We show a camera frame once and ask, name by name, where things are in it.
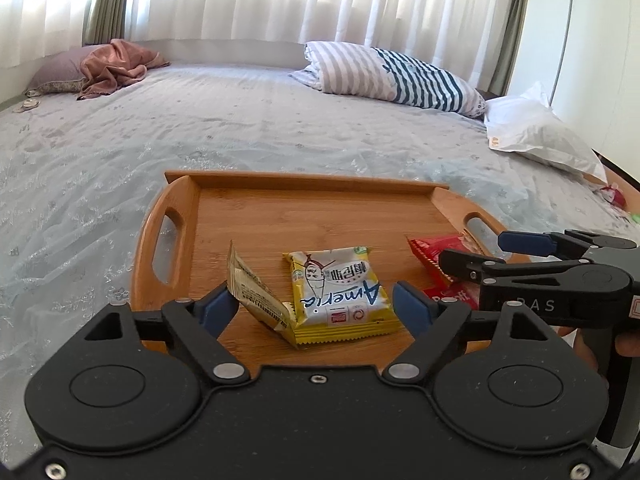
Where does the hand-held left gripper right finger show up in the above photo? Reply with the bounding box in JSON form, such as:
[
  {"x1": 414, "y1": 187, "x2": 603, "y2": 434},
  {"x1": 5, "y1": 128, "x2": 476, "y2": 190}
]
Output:
[{"x1": 382, "y1": 281, "x2": 556, "y2": 386}]

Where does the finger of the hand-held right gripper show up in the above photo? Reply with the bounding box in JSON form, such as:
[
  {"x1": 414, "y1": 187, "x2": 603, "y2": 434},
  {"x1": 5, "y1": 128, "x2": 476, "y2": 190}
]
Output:
[
  {"x1": 497, "y1": 230, "x2": 638, "y2": 261},
  {"x1": 439, "y1": 249, "x2": 586, "y2": 286}
]

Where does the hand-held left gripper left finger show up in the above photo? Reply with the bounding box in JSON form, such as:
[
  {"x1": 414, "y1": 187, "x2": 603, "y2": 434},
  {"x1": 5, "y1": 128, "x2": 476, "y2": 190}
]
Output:
[{"x1": 82, "y1": 282, "x2": 249, "y2": 386}]

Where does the red chip packet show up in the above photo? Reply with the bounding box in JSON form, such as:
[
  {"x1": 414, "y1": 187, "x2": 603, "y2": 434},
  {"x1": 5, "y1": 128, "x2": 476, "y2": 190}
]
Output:
[{"x1": 406, "y1": 234, "x2": 483, "y2": 311}]

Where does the beige brown snack sachet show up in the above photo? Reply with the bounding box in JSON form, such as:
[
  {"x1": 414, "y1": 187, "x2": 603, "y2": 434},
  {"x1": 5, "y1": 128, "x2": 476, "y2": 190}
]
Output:
[{"x1": 226, "y1": 241, "x2": 296, "y2": 333}]

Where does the yellow snack packet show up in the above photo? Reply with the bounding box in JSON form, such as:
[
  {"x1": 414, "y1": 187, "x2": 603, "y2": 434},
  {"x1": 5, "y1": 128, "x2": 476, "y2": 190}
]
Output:
[{"x1": 282, "y1": 246, "x2": 405, "y2": 351}]

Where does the wooden tray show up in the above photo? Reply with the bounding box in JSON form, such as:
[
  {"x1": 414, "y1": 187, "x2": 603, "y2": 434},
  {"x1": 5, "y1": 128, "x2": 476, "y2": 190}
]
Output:
[{"x1": 131, "y1": 170, "x2": 531, "y2": 376}]

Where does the person's right hand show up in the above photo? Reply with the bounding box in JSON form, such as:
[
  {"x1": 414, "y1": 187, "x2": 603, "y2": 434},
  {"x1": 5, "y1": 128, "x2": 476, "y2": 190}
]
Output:
[{"x1": 556, "y1": 326, "x2": 640, "y2": 388}]

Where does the small red white bag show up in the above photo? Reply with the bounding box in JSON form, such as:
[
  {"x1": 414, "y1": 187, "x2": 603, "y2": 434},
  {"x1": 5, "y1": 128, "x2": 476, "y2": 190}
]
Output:
[{"x1": 597, "y1": 182, "x2": 627, "y2": 208}]

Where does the striped pillow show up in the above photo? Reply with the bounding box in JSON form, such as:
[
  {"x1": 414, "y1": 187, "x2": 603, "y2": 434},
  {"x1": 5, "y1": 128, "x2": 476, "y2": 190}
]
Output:
[{"x1": 289, "y1": 41, "x2": 488, "y2": 118}]

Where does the green curtain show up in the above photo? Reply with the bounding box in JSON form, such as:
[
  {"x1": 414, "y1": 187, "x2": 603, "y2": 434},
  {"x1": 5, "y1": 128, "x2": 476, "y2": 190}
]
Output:
[
  {"x1": 487, "y1": 0, "x2": 531, "y2": 96},
  {"x1": 82, "y1": 0, "x2": 135, "y2": 45}
]

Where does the thin grey pole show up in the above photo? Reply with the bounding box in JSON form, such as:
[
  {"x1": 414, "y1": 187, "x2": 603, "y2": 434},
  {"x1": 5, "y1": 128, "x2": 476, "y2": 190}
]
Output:
[{"x1": 547, "y1": 0, "x2": 578, "y2": 111}]

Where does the pink crumpled cloth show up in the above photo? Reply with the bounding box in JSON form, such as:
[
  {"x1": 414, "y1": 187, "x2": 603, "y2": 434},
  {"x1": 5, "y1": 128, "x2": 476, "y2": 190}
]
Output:
[{"x1": 76, "y1": 39, "x2": 171, "y2": 101}]

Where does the purple pillow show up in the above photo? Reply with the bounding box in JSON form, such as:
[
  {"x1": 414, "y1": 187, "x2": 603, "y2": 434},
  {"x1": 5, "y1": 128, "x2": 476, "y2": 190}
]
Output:
[{"x1": 22, "y1": 45, "x2": 101, "y2": 97}]

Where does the white sheer curtain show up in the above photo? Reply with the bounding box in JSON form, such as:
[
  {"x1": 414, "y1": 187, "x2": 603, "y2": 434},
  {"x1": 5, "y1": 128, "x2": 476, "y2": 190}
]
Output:
[{"x1": 0, "y1": 0, "x2": 526, "y2": 91}]

